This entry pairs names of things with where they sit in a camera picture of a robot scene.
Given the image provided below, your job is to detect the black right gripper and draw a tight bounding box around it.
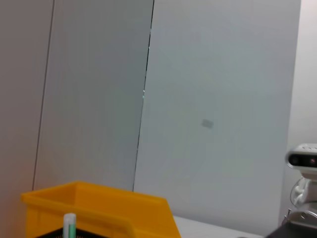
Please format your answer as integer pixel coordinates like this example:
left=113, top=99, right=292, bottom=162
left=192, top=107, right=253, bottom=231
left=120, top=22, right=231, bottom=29
left=264, top=223, right=317, bottom=238

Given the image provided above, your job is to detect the green pen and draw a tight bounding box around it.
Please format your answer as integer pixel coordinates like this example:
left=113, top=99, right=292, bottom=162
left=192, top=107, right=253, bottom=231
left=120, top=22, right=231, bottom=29
left=63, top=213, right=77, bottom=238

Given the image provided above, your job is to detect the black mesh pen holder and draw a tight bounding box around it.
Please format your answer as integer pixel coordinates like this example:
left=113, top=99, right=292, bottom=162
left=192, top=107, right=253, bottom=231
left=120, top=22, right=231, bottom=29
left=34, top=227, right=86, bottom=238

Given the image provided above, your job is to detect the silver rounded device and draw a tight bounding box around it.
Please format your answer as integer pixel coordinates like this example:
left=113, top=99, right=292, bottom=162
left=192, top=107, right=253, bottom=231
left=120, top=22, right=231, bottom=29
left=285, top=143, right=317, bottom=179

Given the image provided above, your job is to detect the yellow plastic bin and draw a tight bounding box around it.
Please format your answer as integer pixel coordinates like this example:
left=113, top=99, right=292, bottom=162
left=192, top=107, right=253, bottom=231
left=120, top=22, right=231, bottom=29
left=20, top=180, right=183, bottom=238

